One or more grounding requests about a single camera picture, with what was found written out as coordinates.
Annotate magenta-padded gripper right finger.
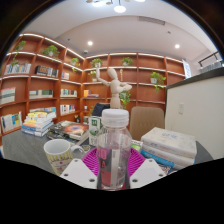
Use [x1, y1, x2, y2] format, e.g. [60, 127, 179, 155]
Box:
[127, 147, 167, 190]

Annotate ceiling lights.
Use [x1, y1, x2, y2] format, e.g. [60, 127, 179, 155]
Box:
[85, 0, 181, 50]

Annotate clear plastic water bottle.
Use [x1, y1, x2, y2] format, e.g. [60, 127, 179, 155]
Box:
[95, 108, 133, 192]

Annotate dark flat book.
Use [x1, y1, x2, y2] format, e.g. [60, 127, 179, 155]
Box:
[46, 120, 90, 143]

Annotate wooden artist mannequin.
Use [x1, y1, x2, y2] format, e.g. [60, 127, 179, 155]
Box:
[95, 67, 133, 110]

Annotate wooden bookshelf unit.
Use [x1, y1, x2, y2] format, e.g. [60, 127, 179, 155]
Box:
[0, 32, 186, 134]

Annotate tall green white carton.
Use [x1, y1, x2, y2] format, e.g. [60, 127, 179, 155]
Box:
[88, 115, 104, 147]

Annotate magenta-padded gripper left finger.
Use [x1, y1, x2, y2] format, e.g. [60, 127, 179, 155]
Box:
[60, 147, 102, 190]

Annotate dark blue chair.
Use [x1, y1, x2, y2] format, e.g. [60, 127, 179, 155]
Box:
[91, 102, 112, 118]

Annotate beige upholstered chair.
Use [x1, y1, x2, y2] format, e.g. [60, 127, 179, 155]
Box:
[129, 106, 166, 141]

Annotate black railing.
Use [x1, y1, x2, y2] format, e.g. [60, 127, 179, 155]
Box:
[198, 50, 224, 73]

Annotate yellow striped cartoon mug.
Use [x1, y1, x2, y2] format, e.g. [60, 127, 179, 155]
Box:
[43, 138, 86, 177]

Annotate stack of colourful books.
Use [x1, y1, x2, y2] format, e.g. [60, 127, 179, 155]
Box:
[21, 110, 58, 138]

